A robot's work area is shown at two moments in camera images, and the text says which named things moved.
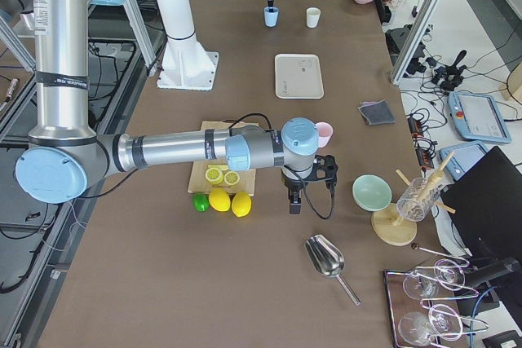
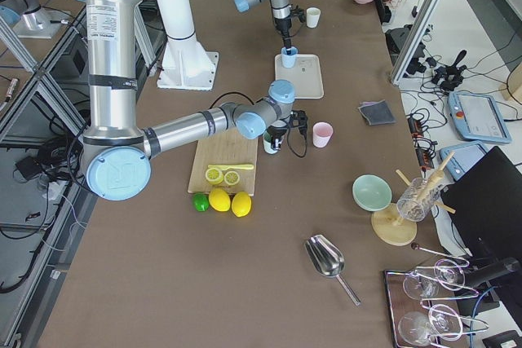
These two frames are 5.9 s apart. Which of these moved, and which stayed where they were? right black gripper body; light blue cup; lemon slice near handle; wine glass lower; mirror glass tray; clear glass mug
Moved: light blue cup; right black gripper body
Stayed: lemon slice near handle; mirror glass tray; wine glass lower; clear glass mug
